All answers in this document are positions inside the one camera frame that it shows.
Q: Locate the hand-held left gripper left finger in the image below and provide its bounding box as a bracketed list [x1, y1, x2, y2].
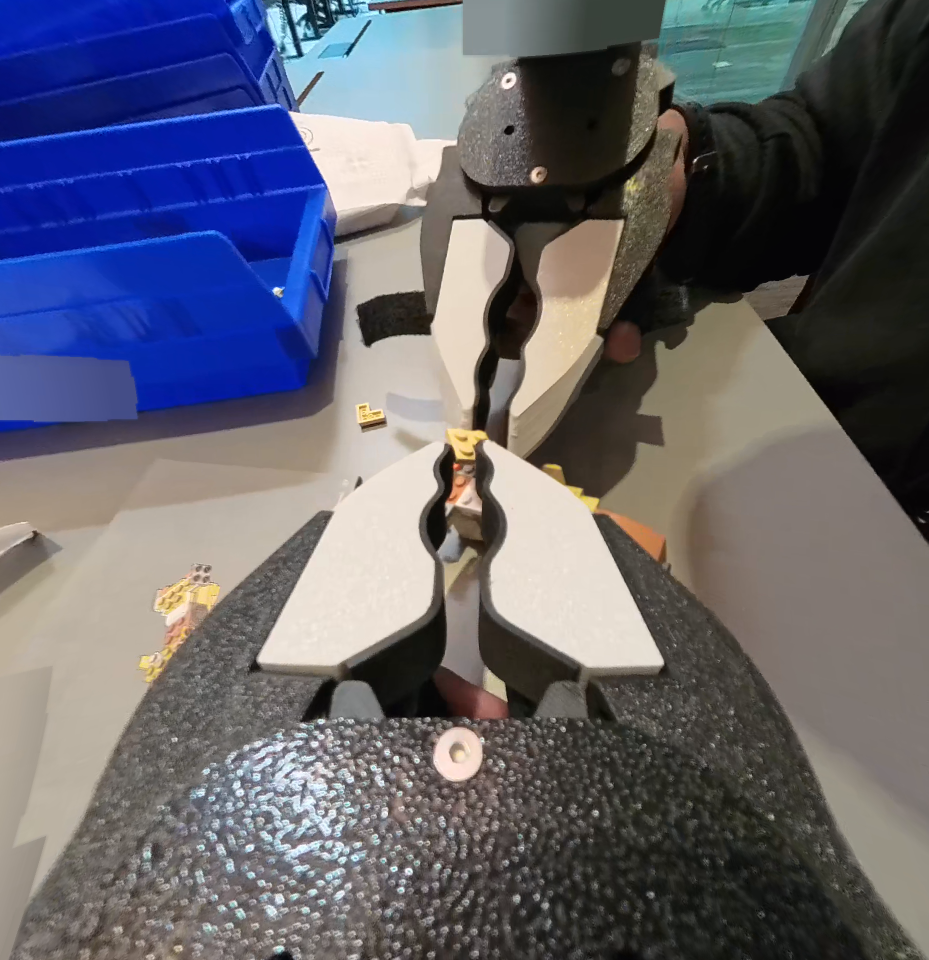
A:
[256, 441, 447, 676]

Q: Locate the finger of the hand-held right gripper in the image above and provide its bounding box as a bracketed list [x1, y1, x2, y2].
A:
[430, 216, 518, 435]
[508, 216, 628, 460]

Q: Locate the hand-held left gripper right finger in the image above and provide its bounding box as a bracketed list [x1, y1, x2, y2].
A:
[477, 439, 667, 680]

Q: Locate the brown tan brick model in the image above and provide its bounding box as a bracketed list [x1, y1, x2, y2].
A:
[438, 453, 670, 575]

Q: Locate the blue plastic bin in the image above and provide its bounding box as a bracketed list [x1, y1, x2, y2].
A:
[0, 103, 338, 438]

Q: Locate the grey instruction booklet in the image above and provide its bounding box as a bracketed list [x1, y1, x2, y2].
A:
[0, 457, 364, 849]

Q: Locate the stack of blue bins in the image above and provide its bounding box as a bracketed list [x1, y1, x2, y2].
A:
[0, 0, 299, 144]

